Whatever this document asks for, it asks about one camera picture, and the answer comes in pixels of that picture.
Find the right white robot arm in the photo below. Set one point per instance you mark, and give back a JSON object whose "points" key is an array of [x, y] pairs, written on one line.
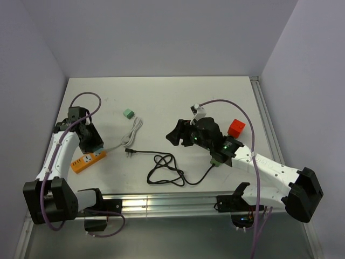
{"points": [[297, 191]]}

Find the aluminium mounting rail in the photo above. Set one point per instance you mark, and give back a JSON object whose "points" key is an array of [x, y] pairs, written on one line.
{"points": [[167, 203]]}

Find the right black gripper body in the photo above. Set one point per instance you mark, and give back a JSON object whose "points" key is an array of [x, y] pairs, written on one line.
{"points": [[192, 136]]}

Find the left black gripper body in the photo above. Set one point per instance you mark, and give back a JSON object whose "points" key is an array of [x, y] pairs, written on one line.
{"points": [[91, 141]]}

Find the red cube plug adapter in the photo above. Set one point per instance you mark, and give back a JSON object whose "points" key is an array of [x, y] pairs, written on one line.
{"points": [[236, 128]]}

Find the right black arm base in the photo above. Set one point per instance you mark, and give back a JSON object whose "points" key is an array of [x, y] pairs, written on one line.
{"points": [[234, 203]]}

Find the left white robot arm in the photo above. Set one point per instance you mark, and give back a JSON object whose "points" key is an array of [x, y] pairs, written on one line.
{"points": [[52, 179]]}

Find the light blue plug adapter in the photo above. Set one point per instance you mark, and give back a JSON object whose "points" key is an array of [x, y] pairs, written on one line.
{"points": [[98, 152]]}

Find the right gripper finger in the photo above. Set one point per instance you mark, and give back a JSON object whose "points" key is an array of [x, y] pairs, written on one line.
{"points": [[174, 137], [181, 126]]}

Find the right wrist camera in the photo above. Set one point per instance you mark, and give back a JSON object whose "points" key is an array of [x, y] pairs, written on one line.
{"points": [[198, 112]]}

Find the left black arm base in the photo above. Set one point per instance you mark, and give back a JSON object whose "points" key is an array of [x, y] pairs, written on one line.
{"points": [[109, 207]]}

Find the green power strip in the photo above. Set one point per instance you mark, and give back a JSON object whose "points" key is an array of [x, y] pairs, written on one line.
{"points": [[215, 163]]}

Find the green plug adapter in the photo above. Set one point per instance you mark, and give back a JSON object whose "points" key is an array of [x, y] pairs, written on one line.
{"points": [[128, 113]]}

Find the aluminium side frame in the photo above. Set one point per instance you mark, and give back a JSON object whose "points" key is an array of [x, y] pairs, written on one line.
{"points": [[315, 246]]}

